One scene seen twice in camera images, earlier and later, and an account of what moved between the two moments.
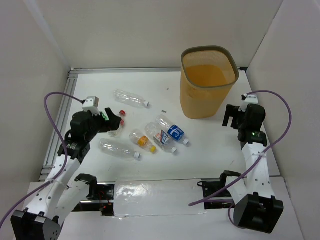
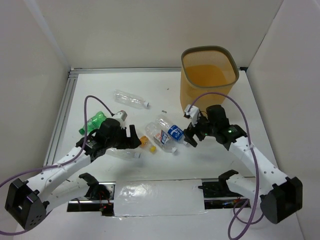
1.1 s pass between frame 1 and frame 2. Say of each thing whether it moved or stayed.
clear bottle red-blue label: stayed
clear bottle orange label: stayed
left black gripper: moved
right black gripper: moved
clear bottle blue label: stayed
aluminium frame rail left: stayed
